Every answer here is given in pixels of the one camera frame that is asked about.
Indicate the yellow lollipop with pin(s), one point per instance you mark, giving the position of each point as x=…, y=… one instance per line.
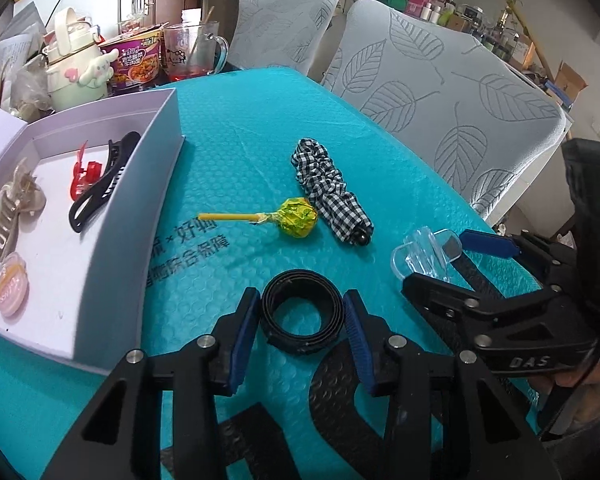
x=295, y=217

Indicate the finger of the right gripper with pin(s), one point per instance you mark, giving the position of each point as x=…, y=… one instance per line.
x=436, y=297
x=489, y=244

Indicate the near grey leaf chair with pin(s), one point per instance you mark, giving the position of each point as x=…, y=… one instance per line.
x=480, y=125

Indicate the black hair clip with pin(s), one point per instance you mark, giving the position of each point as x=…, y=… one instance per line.
x=119, y=154

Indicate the teal bubble wrap mat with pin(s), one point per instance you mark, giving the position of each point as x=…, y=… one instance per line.
x=241, y=129

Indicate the far grey leaf chair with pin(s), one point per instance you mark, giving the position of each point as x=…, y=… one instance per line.
x=283, y=33

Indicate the glass measuring jug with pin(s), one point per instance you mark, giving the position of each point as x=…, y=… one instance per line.
x=194, y=50

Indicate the cream cartoon kettle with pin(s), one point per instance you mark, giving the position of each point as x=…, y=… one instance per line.
x=77, y=69

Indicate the red flower hair clip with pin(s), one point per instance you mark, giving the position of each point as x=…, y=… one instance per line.
x=83, y=176

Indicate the grey leaf chair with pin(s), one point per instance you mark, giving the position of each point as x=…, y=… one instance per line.
x=480, y=125
x=283, y=33

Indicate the round white compact case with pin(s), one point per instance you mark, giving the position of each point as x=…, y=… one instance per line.
x=14, y=284

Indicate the cardboard box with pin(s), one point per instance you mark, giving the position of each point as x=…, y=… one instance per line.
x=570, y=83

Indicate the clear plastic hair clip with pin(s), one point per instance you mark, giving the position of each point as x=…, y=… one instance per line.
x=426, y=252

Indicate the person's right hand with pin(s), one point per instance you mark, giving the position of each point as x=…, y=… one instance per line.
x=545, y=384

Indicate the purple instant noodle cup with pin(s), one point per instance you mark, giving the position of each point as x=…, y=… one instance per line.
x=139, y=57

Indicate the black white gingham scrunchie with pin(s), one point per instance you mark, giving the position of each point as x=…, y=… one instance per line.
x=327, y=191

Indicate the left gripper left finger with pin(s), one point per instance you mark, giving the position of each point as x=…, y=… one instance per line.
x=234, y=333

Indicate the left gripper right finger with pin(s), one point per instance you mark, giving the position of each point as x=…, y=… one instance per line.
x=368, y=335

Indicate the beige claw hair clip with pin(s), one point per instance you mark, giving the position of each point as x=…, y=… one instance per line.
x=21, y=195

